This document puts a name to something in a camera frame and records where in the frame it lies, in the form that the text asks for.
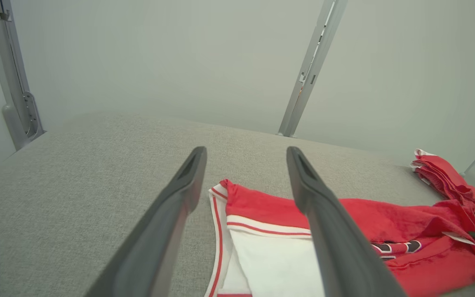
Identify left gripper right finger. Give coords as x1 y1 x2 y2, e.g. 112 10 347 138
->
286 146 407 297

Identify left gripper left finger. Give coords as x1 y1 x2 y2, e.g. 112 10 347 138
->
85 146 208 297

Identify red basketball jersey white sleeves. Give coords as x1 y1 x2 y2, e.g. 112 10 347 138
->
205 179 475 297

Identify red shorts white stripe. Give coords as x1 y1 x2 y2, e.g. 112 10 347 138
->
411 148 475 219

